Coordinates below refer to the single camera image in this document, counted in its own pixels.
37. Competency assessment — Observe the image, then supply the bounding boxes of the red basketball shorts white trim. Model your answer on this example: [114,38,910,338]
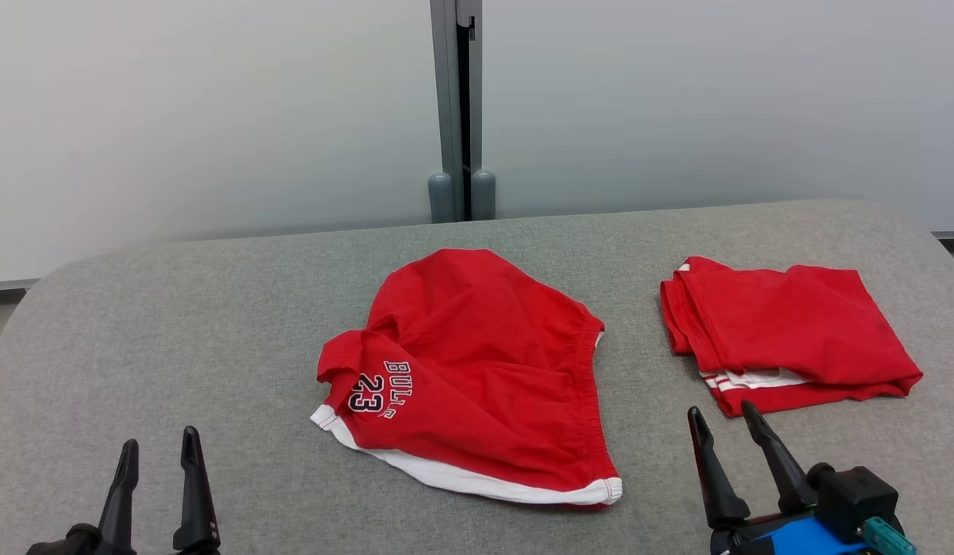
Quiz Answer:
[311,247,623,510]

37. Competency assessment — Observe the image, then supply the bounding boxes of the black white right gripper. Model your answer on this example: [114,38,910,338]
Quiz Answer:
[687,401,821,555]

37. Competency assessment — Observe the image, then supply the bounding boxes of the grey cylindrical post cap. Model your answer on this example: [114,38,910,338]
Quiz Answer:
[471,170,497,222]
[428,172,455,224]

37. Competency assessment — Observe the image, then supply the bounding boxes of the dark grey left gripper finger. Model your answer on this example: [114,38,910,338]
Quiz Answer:
[98,439,140,553]
[173,426,222,551]

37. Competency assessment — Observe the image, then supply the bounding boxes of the grey partition post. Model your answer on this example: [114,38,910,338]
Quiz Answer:
[431,0,483,223]

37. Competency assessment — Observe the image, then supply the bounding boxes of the red basketball jersey number 23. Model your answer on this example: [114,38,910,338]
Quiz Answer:
[660,256,924,418]

